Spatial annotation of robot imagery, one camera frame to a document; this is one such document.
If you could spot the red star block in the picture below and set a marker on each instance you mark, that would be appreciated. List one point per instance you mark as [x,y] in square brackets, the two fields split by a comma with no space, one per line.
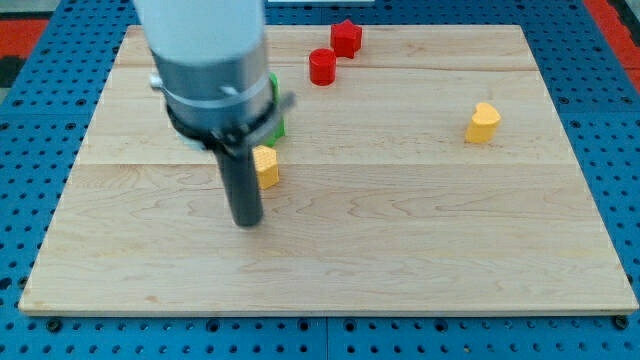
[346,39]

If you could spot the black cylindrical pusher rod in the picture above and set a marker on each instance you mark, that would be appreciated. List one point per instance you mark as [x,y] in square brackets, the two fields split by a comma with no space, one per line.
[241,186]

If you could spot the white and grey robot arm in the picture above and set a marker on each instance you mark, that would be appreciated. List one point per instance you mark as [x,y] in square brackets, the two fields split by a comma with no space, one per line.
[212,67]

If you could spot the light wooden board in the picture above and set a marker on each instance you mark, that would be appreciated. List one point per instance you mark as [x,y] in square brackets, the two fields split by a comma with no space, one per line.
[382,207]

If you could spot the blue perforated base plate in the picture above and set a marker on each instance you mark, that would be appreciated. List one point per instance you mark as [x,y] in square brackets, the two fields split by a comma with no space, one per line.
[46,113]

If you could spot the yellow heart block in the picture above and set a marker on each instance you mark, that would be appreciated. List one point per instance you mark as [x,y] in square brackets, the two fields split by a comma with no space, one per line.
[483,124]

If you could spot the yellow hexagon block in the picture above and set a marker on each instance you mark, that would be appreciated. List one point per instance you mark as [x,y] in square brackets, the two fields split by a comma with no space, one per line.
[266,165]

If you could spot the red cylinder block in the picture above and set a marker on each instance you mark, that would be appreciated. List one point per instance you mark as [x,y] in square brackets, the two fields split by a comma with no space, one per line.
[322,66]

